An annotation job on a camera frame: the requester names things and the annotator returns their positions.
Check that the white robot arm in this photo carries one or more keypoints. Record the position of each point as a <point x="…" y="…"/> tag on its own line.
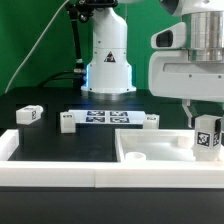
<point x="109" y="75"/>

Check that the white base marker plate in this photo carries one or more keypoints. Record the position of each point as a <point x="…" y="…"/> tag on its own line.
<point x="109" y="117"/>

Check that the white square tabletop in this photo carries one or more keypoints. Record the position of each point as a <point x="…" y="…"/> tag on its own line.
<point x="141" y="145"/>

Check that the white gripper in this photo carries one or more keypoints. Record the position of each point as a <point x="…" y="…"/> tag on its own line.
<point x="172" y="75"/>

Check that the white U-shaped obstacle fence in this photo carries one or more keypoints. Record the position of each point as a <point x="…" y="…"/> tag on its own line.
<point x="149" y="174"/>

